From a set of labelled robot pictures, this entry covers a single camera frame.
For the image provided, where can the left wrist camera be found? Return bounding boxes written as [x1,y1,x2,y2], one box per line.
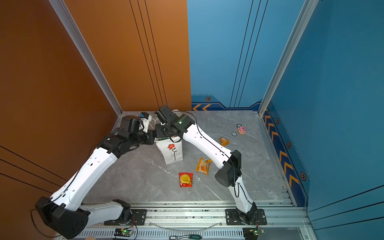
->
[140,112,152,132]

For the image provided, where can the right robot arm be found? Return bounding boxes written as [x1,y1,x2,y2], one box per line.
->
[155,106,259,225]

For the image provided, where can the pink toy keychain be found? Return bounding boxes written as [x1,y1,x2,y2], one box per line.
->
[232,124,247,137]

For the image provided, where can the aluminium rail frame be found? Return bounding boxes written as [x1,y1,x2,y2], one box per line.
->
[76,199,317,240]

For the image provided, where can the red yellow snack packet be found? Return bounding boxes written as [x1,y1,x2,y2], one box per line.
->
[179,172,193,188]

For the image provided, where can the right aluminium corner post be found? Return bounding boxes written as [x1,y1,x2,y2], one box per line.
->
[258,0,319,117]

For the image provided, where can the aluminium corner post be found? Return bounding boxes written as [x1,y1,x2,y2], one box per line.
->
[49,0,123,116]
[258,0,319,117]

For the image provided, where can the left green circuit board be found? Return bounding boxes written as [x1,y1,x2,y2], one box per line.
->
[114,228,135,240]

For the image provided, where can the small orange snack packet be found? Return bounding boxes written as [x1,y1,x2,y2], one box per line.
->
[196,158,213,175]

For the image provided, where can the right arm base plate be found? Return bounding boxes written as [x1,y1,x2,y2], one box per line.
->
[225,209,268,226]

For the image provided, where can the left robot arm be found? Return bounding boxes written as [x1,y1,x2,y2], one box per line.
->
[35,113,156,239]

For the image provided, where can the white paper bag with flower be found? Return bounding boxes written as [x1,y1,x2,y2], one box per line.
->
[155,136,183,165]

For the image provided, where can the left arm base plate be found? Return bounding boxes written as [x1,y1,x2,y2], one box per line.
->
[104,209,147,226]

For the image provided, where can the right circuit board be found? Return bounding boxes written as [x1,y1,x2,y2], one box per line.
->
[243,228,265,240]

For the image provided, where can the tiny orange candy packet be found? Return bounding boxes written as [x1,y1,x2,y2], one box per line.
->
[219,137,230,147]

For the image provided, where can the left aluminium corner post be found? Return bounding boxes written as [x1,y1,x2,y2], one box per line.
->
[49,0,123,116]

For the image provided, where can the green handled screwdriver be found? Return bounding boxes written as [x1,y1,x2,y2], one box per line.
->
[169,234,203,240]

